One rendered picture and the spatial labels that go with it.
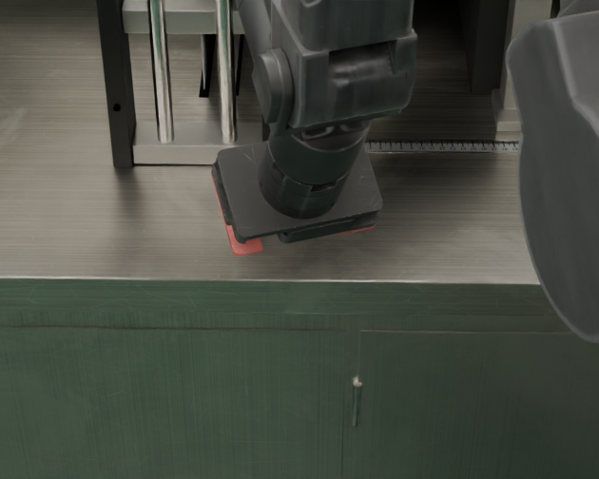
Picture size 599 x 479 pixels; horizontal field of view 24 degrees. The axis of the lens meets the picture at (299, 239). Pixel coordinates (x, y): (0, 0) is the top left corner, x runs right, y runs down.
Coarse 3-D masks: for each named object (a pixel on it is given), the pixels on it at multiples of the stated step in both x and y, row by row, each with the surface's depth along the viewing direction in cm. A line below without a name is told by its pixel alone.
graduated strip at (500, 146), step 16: (368, 144) 135; (384, 144) 135; (400, 144) 135; (416, 144) 135; (432, 144) 135; (448, 144) 135; (464, 144) 135; (480, 144) 135; (496, 144) 135; (512, 144) 135
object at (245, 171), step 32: (224, 160) 93; (256, 160) 93; (224, 192) 92; (256, 192) 92; (288, 192) 89; (320, 192) 88; (352, 192) 93; (256, 224) 91; (288, 224) 92; (320, 224) 93
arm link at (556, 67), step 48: (576, 0) 43; (528, 48) 42; (576, 48) 40; (528, 96) 43; (576, 96) 40; (528, 144) 44; (576, 144) 40; (528, 192) 44; (576, 192) 41; (528, 240) 45; (576, 240) 42; (576, 288) 42
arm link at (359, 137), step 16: (320, 128) 82; (336, 128) 82; (352, 128) 83; (368, 128) 83; (272, 144) 86; (288, 144) 84; (304, 144) 82; (320, 144) 82; (336, 144) 83; (352, 144) 83; (288, 160) 85; (304, 160) 84; (320, 160) 83; (336, 160) 84; (352, 160) 86; (288, 176) 87; (304, 176) 86; (320, 176) 86; (336, 176) 86
